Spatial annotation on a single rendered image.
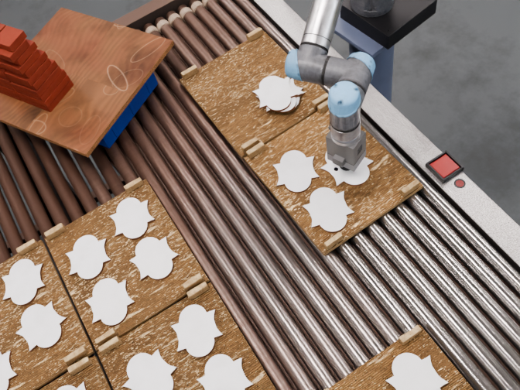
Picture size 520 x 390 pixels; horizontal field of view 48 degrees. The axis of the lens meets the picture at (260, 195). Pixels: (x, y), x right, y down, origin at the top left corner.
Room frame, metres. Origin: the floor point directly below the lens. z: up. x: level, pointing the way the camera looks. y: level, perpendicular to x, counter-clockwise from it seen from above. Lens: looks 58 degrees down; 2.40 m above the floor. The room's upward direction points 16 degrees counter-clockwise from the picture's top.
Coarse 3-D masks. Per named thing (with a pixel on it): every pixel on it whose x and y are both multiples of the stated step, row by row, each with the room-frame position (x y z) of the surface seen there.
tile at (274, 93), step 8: (264, 80) 1.32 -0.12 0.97; (272, 80) 1.31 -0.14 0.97; (280, 80) 1.30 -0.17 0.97; (288, 80) 1.29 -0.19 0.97; (264, 88) 1.28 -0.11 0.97; (272, 88) 1.27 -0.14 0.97; (280, 88) 1.27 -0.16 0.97; (288, 88) 1.26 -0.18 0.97; (264, 96) 1.25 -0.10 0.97; (272, 96) 1.24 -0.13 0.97; (280, 96) 1.23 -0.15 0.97; (288, 96) 1.22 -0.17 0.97; (264, 104) 1.22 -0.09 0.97; (272, 104) 1.21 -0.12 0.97; (280, 104) 1.20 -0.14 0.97; (288, 104) 1.19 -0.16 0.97
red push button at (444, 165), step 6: (444, 156) 0.87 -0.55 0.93; (432, 162) 0.87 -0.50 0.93; (438, 162) 0.86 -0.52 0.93; (444, 162) 0.85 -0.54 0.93; (450, 162) 0.85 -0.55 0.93; (438, 168) 0.84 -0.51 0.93; (444, 168) 0.84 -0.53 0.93; (450, 168) 0.83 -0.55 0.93; (456, 168) 0.83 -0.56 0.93; (444, 174) 0.82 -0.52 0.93
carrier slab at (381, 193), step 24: (312, 120) 1.13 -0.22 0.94; (288, 144) 1.07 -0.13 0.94; (312, 144) 1.04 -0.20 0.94; (264, 168) 1.01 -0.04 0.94; (384, 168) 0.89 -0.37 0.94; (288, 192) 0.90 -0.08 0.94; (312, 192) 0.88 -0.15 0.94; (336, 192) 0.86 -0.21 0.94; (360, 192) 0.84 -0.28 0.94; (384, 192) 0.81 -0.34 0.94; (360, 216) 0.76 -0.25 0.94; (312, 240) 0.73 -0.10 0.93
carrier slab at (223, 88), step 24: (240, 48) 1.52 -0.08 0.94; (264, 48) 1.49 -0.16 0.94; (216, 72) 1.45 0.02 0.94; (240, 72) 1.42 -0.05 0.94; (264, 72) 1.38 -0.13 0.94; (192, 96) 1.38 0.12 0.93; (216, 96) 1.34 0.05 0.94; (240, 96) 1.31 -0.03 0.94; (312, 96) 1.23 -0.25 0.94; (216, 120) 1.24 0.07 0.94; (240, 120) 1.21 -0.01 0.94; (264, 120) 1.19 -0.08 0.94; (288, 120) 1.16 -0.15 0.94; (240, 144) 1.12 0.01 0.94
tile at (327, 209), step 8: (320, 192) 0.87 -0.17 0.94; (328, 192) 0.86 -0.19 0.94; (312, 200) 0.85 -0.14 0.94; (320, 200) 0.84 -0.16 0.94; (328, 200) 0.83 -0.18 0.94; (336, 200) 0.83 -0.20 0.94; (344, 200) 0.82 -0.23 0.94; (304, 208) 0.83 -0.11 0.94; (312, 208) 0.82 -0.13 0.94; (320, 208) 0.82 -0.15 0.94; (328, 208) 0.81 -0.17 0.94; (336, 208) 0.80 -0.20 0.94; (344, 208) 0.79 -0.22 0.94; (312, 216) 0.80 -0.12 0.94; (320, 216) 0.79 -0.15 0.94; (328, 216) 0.79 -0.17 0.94; (336, 216) 0.78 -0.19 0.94; (344, 216) 0.77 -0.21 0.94; (312, 224) 0.77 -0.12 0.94; (320, 224) 0.77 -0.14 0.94; (328, 224) 0.76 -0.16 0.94; (336, 224) 0.75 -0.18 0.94; (344, 224) 0.75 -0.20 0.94
